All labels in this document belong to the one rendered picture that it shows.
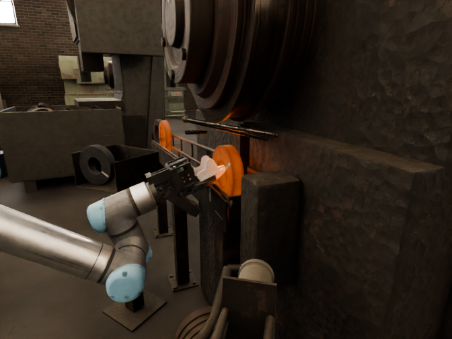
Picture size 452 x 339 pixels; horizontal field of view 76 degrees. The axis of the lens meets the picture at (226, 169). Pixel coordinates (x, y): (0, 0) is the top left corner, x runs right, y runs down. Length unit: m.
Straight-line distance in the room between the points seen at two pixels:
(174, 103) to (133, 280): 8.54
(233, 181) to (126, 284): 0.33
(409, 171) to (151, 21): 3.19
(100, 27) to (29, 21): 7.76
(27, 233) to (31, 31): 10.42
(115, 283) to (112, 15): 2.95
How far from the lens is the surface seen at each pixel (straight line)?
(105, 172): 1.19
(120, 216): 0.74
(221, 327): 0.42
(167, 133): 1.56
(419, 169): 0.44
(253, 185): 0.54
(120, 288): 0.65
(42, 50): 10.88
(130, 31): 3.36
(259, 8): 0.55
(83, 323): 1.52
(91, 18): 3.32
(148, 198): 0.72
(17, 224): 0.65
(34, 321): 1.62
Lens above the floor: 0.97
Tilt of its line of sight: 16 degrees down
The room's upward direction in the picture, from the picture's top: straight up
